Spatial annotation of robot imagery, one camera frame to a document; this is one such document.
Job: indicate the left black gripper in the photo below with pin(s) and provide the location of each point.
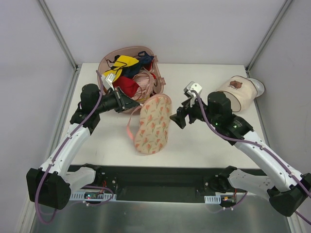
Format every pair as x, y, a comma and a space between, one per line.
122, 100

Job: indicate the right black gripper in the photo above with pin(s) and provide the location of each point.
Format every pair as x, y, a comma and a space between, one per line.
186, 112

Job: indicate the floral mesh laundry bag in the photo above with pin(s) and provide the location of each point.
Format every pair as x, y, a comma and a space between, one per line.
153, 125

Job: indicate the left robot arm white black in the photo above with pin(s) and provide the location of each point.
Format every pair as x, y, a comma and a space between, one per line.
51, 185

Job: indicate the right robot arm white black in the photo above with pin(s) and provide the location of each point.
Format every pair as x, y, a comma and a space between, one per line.
283, 186

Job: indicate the red bra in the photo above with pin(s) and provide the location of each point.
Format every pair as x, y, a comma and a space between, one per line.
127, 85

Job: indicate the pink satin bra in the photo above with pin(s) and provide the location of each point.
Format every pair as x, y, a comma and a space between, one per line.
145, 82

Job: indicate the navy blue bra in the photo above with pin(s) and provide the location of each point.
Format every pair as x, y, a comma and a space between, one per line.
143, 59

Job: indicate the yellow bra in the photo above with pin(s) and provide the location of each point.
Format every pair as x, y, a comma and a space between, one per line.
121, 62

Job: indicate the cream bear laundry bag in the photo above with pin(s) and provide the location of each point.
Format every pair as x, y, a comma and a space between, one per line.
240, 91

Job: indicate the pink plastic basket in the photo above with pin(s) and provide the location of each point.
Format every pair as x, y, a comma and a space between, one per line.
107, 62

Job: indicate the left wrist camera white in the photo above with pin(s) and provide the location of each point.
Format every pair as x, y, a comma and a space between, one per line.
108, 80

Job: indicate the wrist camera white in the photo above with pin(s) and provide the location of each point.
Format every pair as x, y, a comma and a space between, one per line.
192, 90
108, 80

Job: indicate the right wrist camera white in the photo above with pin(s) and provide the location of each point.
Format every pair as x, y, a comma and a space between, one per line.
192, 90

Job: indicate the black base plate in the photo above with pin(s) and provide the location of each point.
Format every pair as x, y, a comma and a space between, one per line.
158, 184

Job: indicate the right white cable duct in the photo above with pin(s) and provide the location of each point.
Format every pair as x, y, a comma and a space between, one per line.
219, 199

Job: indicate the white cable duct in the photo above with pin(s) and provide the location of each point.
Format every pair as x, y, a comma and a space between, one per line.
219, 199
91, 196

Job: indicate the left white cable duct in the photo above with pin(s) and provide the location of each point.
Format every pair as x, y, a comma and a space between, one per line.
91, 196

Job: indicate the left aluminium frame post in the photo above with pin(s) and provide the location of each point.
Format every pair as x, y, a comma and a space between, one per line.
57, 33

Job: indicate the aluminium frame post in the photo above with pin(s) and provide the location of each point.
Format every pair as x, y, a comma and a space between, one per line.
57, 33
269, 33

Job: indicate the right aluminium frame post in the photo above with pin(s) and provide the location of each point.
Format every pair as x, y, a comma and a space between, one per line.
269, 33

